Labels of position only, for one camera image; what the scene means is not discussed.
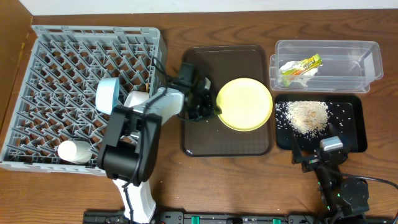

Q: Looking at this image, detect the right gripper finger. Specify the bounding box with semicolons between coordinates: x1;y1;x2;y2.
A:
328;123;350;146
292;134;302;164

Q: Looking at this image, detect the yellow plate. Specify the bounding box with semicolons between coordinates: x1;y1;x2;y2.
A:
216;78;273;132

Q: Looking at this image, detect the white napkin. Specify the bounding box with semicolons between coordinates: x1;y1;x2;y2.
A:
279;61;319;87

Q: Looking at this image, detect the white bowl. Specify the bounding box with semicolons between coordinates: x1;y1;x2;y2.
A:
124;91;149;108

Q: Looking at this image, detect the green snack wrapper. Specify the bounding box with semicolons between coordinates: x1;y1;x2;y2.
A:
280;54;323;78

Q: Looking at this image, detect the light blue bowl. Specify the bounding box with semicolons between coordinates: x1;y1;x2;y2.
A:
95;77;119;115

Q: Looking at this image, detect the white paper cup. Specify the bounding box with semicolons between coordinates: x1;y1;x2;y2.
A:
57;140;93;164

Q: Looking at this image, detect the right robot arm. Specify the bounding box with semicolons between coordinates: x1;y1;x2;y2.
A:
292;124;369;223

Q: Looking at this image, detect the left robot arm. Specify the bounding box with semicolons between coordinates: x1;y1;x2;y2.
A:
96;63;221;223

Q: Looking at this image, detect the black waste tray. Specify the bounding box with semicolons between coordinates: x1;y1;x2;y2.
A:
275;94;368;152

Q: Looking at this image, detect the pile of rice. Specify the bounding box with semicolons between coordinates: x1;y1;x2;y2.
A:
275;101;333;139

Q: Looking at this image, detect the brown serving tray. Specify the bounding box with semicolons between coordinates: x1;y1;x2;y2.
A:
180;45;274;157

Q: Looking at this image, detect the clear plastic bin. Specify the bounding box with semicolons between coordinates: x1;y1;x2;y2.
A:
269;40;384;93

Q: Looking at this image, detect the grey plastic dish rack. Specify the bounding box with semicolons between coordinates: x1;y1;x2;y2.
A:
1;25;167;176

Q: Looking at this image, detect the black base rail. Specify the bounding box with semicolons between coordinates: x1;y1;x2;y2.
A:
82;210;398;224

